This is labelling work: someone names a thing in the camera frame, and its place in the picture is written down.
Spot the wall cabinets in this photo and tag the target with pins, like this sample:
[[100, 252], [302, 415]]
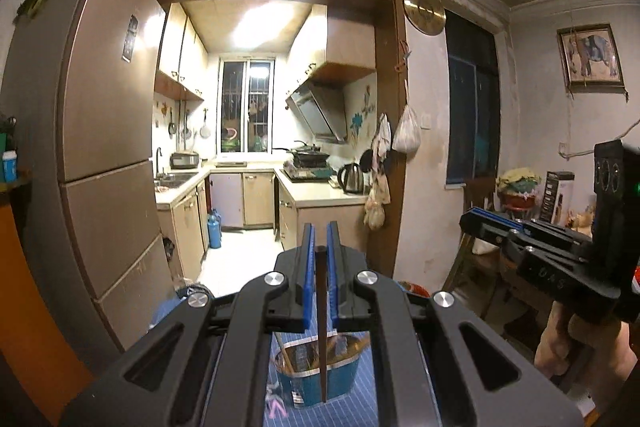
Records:
[[180, 57]]

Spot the gas stove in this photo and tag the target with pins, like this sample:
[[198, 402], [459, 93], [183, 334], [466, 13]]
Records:
[[307, 173]]

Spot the fridge sticker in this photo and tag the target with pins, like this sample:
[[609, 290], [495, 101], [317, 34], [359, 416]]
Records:
[[130, 38]]

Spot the range hood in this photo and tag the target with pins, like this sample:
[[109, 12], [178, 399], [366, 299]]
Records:
[[320, 112]]

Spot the kitchen faucet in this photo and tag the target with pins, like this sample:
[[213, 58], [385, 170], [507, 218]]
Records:
[[159, 162]]

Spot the white wall switch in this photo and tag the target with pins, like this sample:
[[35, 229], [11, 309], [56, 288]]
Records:
[[425, 121]]

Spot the kitchen ceiling light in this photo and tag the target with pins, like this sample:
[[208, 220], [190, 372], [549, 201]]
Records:
[[265, 24]]

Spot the person's right hand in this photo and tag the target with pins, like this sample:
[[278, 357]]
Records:
[[600, 347]]

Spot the black wok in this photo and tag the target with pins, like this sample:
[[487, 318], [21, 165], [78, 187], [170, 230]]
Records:
[[310, 153]]

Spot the cabinet above range hood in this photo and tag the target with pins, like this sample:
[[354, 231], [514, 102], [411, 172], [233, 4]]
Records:
[[345, 42]]

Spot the black carton box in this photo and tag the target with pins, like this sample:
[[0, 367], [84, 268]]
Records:
[[557, 197]]

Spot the kitchen window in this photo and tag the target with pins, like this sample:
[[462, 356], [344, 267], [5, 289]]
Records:
[[247, 107]]

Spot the steel electric kettle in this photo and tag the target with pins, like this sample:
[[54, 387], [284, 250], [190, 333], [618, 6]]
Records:
[[351, 178]]

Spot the orange wooden cabinet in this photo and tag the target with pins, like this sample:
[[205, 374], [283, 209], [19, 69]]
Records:
[[30, 282]]

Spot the framed elephant picture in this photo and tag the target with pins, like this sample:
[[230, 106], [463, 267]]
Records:
[[591, 54]]

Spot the wooden chair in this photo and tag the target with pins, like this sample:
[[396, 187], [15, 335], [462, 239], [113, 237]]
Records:
[[480, 252]]

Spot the black ladle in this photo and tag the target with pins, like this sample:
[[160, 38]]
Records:
[[367, 161]]

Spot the kitchen base cabinets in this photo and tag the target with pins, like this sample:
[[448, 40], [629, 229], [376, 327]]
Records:
[[257, 202]]

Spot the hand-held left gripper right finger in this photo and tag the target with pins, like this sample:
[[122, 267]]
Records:
[[336, 287]]

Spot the dark brown chopstick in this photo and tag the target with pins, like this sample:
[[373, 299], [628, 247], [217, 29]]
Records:
[[321, 307]]

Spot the hanging cloth bags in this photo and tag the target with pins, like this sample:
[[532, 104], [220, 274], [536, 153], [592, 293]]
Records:
[[377, 202]]

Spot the basket of cloths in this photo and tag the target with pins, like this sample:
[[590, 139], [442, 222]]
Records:
[[519, 189]]

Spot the brown refrigerator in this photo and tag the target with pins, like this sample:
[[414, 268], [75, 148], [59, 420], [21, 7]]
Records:
[[105, 132]]

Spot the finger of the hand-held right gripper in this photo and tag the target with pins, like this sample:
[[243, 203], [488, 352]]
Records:
[[482, 226], [495, 215]]

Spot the gold wall clock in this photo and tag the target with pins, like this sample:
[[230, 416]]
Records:
[[424, 10]]

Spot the hanging small pan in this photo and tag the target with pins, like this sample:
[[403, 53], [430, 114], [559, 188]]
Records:
[[205, 127]]

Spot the teal chopstick holder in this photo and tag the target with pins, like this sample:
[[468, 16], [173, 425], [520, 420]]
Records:
[[300, 382]]

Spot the blue checked tablecloth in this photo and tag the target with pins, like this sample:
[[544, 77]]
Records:
[[361, 409]]

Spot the green box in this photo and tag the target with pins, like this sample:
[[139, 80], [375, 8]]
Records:
[[2, 157]]

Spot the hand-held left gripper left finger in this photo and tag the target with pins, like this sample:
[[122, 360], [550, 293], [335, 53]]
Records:
[[307, 287]]

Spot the white plastic bag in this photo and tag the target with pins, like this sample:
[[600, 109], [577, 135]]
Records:
[[406, 132]]

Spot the dark window curtain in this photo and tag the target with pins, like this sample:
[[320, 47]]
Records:
[[472, 107]]

